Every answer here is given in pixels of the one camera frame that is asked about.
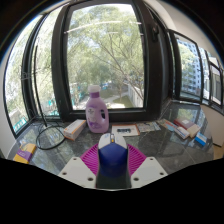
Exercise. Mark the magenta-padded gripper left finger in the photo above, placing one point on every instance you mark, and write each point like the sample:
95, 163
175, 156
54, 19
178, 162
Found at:
78, 171

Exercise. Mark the orange and white carton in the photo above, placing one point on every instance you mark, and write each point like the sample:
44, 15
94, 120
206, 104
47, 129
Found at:
74, 130

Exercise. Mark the thin book with blue edge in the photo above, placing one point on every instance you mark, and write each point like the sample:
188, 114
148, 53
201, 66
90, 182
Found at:
178, 132

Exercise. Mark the purple detergent bottle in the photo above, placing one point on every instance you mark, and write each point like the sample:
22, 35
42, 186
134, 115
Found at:
96, 115

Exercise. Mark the small blue box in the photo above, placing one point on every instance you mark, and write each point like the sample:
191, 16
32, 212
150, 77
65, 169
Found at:
201, 139

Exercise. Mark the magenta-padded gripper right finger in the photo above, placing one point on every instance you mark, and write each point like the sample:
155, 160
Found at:
146, 170

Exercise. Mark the blue and white computer mouse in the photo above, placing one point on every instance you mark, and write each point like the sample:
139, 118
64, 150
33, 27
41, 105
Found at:
112, 160

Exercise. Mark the white card with dark print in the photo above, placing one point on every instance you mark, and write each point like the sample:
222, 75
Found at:
125, 130

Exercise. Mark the grey printed leaflet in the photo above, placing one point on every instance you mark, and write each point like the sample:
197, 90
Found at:
148, 127

